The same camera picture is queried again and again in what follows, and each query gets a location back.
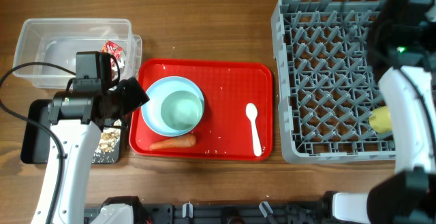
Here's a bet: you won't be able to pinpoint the red snack wrapper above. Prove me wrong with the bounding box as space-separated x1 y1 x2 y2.
101 41 125 80

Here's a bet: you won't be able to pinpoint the green bowl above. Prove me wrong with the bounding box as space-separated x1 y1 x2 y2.
161 91 204 131

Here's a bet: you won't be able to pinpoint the yellow plastic cup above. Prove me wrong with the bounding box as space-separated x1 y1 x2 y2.
369 106 392 133

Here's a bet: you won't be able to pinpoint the black waste tray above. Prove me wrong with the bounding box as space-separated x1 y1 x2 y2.
20 99 128 164

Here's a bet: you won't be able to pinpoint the grey dishwasher rack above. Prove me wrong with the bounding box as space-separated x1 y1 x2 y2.
271 0 395 164

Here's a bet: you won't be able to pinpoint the rice and peanut shells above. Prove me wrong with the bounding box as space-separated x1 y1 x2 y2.
92 120 123 164

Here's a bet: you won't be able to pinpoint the light blue plate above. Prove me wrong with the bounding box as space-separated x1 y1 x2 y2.
141 76 204 137

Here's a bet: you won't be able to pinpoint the clear plastic bin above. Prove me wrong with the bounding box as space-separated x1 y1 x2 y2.
13 18 142 79

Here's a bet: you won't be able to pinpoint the orange carrot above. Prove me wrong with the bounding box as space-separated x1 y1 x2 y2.
149 134 196 150

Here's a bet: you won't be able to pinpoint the white plastic spoon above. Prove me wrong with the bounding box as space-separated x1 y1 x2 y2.
245 103 262 157

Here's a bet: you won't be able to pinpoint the black mounting rail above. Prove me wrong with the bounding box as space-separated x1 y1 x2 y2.
83 195 334 224

